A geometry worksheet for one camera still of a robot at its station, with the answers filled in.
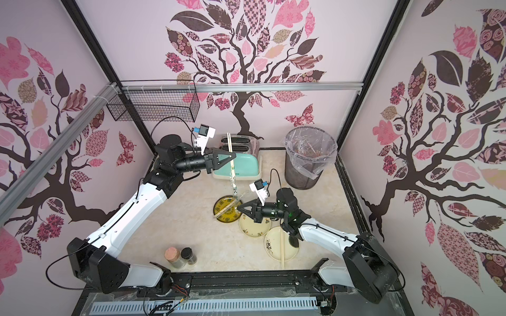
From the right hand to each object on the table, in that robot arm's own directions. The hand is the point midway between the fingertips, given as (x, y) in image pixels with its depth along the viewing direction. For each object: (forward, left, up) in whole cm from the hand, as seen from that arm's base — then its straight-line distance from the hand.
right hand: (239, 208), depth 71 cm
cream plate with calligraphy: (0, -4, -21) cm, 21 cm away
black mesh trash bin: (+23, -25, -11) cm, 36 cm away
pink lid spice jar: (-13, +26, -11) cm, 31 cm away
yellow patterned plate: (+8, +7, -21) cm, 23 cm away
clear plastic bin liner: (+35, -35, -5) cm, 50 cm away
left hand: (+9, 0, +17) cm, 20 cm away
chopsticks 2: (-9, -17, -20) cm, 28 cm away
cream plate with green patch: (-7, -13, -22) cm, 26 cm away
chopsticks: (+12, +7, -20) cm, 24 cm away
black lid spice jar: (-12, +20, -12) cm, 26 cm away
